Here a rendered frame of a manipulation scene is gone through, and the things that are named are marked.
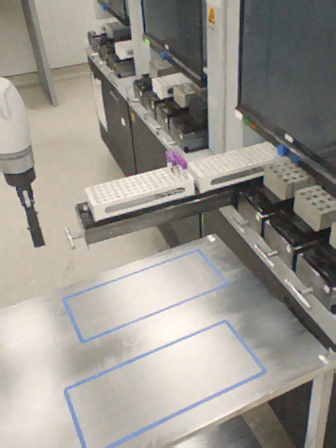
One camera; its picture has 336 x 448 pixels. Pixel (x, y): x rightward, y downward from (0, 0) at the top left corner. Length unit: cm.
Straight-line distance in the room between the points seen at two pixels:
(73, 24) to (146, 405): 422
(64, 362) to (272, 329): 41
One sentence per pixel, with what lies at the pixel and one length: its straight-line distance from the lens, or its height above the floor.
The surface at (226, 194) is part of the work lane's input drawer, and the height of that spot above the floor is 80.
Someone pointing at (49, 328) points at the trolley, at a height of 82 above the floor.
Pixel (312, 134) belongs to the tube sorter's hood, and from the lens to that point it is 121.
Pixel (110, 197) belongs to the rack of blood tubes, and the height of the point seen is 86.
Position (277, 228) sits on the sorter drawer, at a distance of 130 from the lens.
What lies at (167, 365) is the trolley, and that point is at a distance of 98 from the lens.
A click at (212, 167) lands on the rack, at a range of 147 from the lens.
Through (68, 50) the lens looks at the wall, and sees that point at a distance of 491.
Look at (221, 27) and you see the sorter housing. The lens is 159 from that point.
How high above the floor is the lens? 159
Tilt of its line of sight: 36 degrees down
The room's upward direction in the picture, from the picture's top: 5 degrees counter-clockwise
